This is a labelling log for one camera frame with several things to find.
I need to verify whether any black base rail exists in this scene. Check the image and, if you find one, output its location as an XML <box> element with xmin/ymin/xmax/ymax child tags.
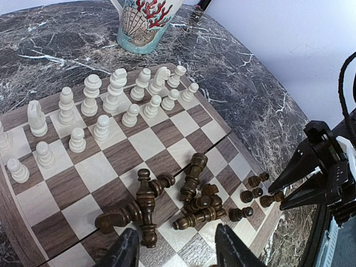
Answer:
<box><xmin>299</xmin><ymin>205</ymin><xmax>355</xmax><ymax>266</ymax></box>

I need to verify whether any wooden chess board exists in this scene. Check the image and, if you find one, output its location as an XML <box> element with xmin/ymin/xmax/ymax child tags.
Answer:
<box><xmin>1</xmin><ymin>71</ymin><xmax>280</xmax><ymax>266</ymax></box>

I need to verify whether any white chess pieces row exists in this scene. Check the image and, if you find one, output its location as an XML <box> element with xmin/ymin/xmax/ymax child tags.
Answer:
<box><xmin>1</xmin><ymin>72</ymin><xmax>215</xmax><ymax>191</ymax></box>

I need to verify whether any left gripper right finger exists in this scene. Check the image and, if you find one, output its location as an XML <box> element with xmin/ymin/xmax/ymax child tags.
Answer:
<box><xmin>215</xmin><ymin>224</ymin><xmax>265</xmax><ymax>267</ymax></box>

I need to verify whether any right black frame post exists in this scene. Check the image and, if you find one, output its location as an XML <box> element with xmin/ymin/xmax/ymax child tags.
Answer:
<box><xmin>195</xmin><ymin>0</ymin><xmax>212</xmax><ymax>11</ymax></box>

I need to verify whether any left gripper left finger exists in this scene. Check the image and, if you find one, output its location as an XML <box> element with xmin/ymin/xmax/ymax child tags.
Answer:
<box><xmin>98</xmin><ymin>228</ymin><xmax>140</xmax><ymax>267</ymax></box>

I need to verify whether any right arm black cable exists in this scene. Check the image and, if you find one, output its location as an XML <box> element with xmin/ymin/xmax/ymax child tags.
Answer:
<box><xmin>337</xmin><ymin>51</ymin><xmax>356</xmax><ymax>123</ymax></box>

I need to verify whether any pile of dark chess pieces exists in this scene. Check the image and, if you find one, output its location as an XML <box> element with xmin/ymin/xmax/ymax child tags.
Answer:
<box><xmin>95</xmin><ymin>153</ymin><xmax>226</xmax><ymax>248</ymax></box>

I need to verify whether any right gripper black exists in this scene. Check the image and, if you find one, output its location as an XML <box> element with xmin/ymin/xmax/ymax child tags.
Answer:
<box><xmin>268</xmin><ymin>120</ymin><xmax>355</xmax><ymax>225</ymax></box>

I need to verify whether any seashell pattern mug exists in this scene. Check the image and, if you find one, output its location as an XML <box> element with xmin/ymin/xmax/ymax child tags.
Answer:
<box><xmin>111</xmin><ymin>0</ymin><xmax>183</xmax><ymax>55</ymax></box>

